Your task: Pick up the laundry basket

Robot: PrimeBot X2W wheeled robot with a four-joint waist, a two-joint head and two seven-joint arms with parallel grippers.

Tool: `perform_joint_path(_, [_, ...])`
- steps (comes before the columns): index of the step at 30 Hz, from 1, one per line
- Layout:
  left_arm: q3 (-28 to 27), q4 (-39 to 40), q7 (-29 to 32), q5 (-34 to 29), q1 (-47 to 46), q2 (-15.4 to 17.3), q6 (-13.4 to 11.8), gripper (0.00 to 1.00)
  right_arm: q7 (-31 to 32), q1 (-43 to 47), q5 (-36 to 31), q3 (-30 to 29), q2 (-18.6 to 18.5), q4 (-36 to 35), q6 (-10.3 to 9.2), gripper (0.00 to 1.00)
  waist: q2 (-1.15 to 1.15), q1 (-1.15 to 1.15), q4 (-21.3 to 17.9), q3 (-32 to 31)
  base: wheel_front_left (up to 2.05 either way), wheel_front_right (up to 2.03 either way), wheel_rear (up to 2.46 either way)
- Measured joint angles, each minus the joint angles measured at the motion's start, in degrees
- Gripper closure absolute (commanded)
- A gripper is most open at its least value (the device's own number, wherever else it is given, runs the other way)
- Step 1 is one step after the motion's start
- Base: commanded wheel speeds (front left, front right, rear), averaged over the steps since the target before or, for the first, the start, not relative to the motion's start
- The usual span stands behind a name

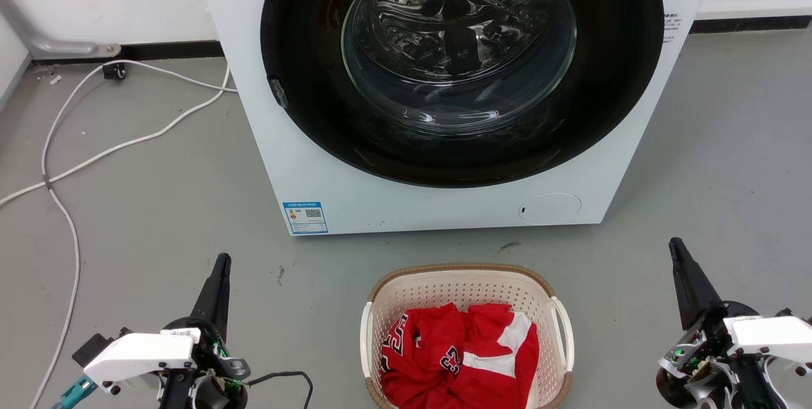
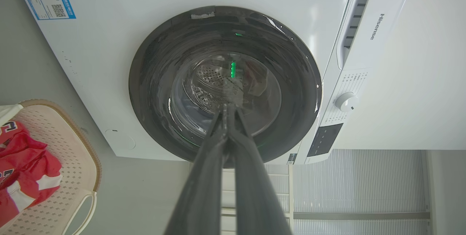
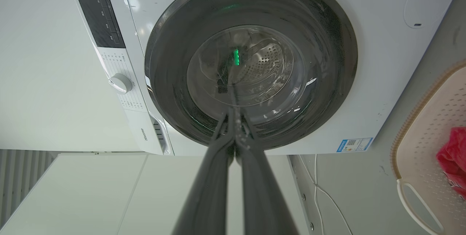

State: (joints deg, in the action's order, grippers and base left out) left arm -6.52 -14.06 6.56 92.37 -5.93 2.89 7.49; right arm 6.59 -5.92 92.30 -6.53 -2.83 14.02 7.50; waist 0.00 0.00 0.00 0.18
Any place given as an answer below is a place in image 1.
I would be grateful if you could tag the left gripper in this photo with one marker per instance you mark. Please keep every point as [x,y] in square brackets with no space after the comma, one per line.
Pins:
[206,358]

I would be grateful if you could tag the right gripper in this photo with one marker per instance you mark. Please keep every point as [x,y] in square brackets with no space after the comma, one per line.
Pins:
[701,345]

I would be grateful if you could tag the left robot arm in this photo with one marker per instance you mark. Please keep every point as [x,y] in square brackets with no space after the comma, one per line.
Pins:
[184,396]

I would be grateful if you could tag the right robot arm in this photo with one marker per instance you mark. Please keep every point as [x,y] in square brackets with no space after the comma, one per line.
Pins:
[752,387]

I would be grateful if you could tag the cream plastic laundry basket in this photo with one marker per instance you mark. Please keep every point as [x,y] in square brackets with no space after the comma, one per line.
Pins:
[466,283]

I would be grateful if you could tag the blue energy label sticker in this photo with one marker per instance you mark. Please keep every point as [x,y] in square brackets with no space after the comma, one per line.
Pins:
[305,217]

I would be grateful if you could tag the round white filter cover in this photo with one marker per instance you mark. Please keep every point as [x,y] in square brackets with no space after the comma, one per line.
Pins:
[549,209]

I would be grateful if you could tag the white front-load washing machine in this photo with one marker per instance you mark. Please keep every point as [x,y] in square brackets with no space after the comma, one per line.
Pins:
[330,168]

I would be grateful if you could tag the grey door latch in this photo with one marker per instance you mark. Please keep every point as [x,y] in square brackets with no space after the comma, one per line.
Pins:
[278,93]

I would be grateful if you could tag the red basketball jersey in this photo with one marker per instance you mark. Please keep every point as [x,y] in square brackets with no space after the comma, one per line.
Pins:
[444,364]

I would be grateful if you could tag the black baseboard strip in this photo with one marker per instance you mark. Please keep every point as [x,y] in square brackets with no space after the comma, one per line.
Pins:
[748,23]
[165,51]

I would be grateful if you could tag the small printed text label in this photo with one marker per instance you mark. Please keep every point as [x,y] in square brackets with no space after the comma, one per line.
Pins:
[671,27]

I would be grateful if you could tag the black round washer door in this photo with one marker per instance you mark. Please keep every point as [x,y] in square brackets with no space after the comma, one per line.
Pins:
[304,47]

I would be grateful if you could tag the grey drain pipe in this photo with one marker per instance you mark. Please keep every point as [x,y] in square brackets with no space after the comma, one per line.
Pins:
[38,44]

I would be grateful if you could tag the steel washer drum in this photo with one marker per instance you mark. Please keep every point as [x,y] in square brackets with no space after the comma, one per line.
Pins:
[457,41]

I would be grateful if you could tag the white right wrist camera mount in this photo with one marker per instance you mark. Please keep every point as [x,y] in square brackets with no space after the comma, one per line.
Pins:
[774,333]

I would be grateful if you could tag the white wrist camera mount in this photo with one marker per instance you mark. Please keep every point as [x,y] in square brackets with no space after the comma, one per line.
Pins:
[136,355]
[774,333]

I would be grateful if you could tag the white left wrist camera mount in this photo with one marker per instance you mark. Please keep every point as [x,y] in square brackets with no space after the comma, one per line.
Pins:
[136,355]

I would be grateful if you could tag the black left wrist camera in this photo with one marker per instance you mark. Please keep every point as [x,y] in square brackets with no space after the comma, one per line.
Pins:
[95,347]

